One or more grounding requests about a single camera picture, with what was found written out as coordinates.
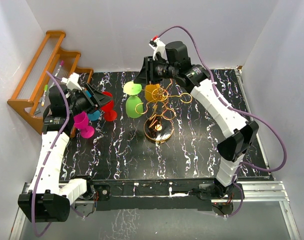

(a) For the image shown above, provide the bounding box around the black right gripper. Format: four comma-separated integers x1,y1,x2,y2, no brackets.
133,57,177,87

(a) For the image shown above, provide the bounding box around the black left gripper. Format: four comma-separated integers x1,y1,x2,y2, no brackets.
67,83,113,117

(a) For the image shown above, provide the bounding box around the orange wine glass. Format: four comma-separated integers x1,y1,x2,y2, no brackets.
145,84,160,102

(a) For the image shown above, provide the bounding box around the blue wine glass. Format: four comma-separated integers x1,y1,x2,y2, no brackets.
84,89,101,122

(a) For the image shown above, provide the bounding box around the red wine glass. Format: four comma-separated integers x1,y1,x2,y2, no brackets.
101,99,117,122

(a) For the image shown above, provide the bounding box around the pink wine glass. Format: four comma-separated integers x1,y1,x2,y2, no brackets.
73,111,95,139

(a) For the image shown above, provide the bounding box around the green wine glass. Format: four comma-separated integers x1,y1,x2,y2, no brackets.
123,81,143,119

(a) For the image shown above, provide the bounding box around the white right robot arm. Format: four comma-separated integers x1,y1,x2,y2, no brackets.
134,38,259,199

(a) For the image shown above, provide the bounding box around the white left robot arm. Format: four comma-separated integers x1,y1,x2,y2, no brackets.
18,83,112,223

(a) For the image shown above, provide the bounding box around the purple capped marker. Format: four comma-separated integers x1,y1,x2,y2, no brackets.
54,60,64,77

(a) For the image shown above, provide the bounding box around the green capped marker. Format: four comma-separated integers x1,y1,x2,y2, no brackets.
41,84,48,107

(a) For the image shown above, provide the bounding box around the wooden tiered shelf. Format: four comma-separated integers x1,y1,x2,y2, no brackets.
7,30,94,134

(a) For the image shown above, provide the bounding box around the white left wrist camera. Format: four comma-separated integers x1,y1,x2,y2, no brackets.
61,72,82,91

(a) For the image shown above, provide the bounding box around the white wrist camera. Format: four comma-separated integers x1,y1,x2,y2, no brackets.
149,35,165,61
61,72,82,91

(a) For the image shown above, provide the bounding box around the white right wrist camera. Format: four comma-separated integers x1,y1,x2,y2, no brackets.
149,35,165,61

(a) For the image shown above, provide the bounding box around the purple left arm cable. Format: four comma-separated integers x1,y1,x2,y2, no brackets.
31,71,70,238

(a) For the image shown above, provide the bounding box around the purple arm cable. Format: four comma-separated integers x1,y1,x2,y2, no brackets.
31,71,70,238
156,25,287,218

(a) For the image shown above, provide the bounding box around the gold wire glass rack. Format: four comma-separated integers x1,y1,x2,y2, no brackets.
142,79,193,144

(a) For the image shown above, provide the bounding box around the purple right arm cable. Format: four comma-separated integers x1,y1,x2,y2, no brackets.
156,25,287,218

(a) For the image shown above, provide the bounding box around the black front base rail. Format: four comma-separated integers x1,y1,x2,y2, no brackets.
77,178,234,211

